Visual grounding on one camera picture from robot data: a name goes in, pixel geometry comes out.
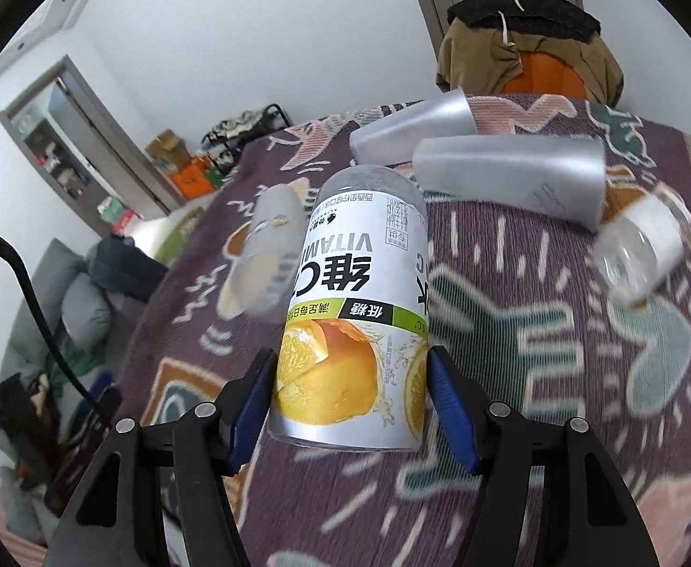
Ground orange label vitamin drink cup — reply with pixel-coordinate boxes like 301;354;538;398
268;165;429;452

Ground clear cup white label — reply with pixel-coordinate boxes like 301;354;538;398
592;189;691;307

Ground frosted translucent plastic cup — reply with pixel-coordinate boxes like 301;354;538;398
230;184;307;324

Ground tall silver paper cup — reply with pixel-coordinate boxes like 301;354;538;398
412;135;606;232

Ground silver cup behind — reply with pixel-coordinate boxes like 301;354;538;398
349;88;477;166

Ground purple patterned woven table cloth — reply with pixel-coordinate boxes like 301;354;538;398
119;95;691;566

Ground orange box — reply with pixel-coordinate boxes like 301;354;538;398
169;156;225;200

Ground grey interior door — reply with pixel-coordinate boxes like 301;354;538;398
0;56;185;237

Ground cardboard box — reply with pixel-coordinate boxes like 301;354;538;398
146;129;192;172

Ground black shoe rack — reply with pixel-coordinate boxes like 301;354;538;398
201;104;292;172

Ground brown coat on chair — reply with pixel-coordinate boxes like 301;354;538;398
435;0;625;106

